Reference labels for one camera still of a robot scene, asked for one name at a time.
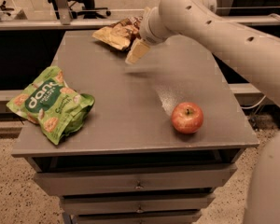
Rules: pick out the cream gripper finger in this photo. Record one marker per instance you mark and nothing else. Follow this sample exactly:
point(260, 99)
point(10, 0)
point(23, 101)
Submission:
point(138, 49)

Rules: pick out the brown chip bag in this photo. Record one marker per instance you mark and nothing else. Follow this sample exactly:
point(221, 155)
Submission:
point(120, 35)

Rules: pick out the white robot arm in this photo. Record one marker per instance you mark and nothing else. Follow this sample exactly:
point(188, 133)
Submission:
point(252, 54)

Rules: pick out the green rice chip bag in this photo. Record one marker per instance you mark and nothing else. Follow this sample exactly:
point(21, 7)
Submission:
point(51, 104)

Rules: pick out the black office chair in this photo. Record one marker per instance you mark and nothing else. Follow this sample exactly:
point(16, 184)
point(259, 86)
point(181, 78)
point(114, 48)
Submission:
point(87, 8)

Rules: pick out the red apple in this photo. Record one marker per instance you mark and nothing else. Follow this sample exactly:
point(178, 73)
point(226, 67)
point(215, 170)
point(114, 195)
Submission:
point(187, 118)

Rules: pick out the grey drawer cabinet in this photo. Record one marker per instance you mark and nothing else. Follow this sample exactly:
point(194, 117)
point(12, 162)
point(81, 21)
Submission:
point(128, 164)

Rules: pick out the metal railing frame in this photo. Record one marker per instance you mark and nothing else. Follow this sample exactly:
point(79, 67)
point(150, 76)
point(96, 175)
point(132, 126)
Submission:
point(40, 15)

